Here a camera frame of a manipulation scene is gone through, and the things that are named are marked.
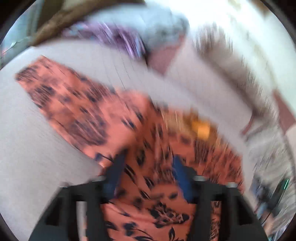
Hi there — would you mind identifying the striped floral side pillow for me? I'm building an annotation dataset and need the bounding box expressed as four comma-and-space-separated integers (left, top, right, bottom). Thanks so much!
244, 123, 295, 183

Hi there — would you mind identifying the striped floral bolster pillow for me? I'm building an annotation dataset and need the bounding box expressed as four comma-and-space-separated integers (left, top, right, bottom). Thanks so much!
195, 24, 279, 121

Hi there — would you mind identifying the brown garment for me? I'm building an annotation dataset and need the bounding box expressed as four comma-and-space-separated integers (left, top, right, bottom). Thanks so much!
30, 0, 145, 46

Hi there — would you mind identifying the purple satin garment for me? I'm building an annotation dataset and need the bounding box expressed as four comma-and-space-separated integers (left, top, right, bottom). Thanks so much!
61, 21, 146, 59

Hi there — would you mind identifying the stained glass window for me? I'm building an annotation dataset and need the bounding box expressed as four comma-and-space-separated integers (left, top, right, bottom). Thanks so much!
1, 1, 44, 68

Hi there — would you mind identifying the pink quilted back cushion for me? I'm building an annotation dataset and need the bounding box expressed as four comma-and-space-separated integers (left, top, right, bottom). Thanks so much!
147, 37, 256, 134

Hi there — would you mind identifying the orange black floral blouse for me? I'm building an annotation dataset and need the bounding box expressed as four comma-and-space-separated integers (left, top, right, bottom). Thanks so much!
16, 57, 244, 240

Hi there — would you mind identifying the pink quilted corner cushion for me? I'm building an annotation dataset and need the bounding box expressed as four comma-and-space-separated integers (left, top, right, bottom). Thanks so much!
273, 89, 295, 134

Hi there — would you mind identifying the grey blue garment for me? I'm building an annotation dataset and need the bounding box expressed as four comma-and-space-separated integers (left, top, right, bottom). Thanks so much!
85, 5, 189, 51

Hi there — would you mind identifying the pink quilted bed cover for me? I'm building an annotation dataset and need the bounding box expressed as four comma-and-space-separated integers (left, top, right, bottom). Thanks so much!
1, 39, 246, 240

